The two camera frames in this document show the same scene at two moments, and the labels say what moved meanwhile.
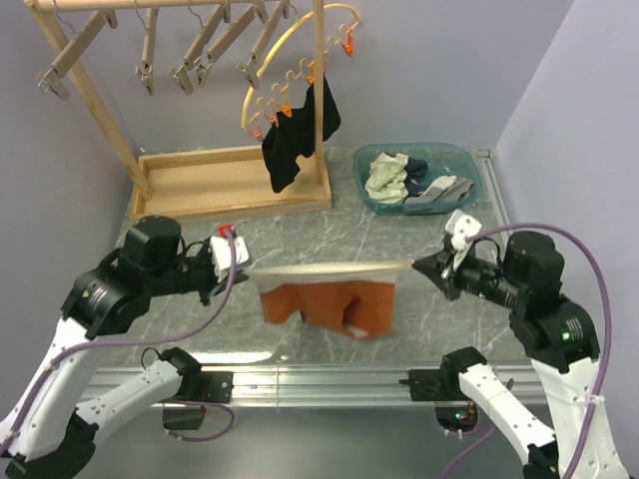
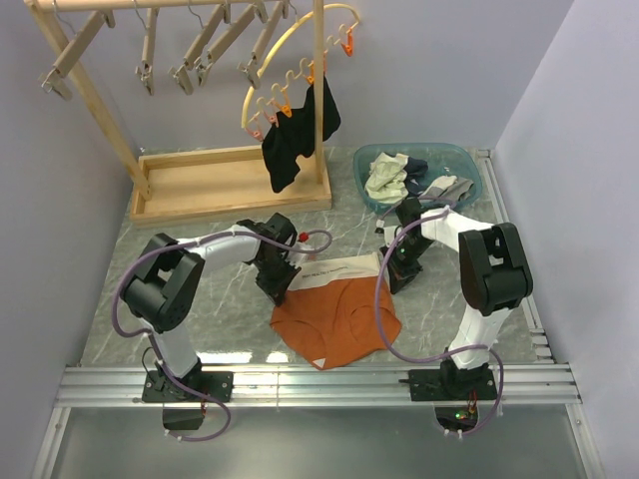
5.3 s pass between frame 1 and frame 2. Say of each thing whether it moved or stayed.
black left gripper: moved
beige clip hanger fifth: stayed
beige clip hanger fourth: stayed
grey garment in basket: stayed
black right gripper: moved
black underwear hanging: stayed
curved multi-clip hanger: stayed
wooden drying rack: stayed
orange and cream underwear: moved
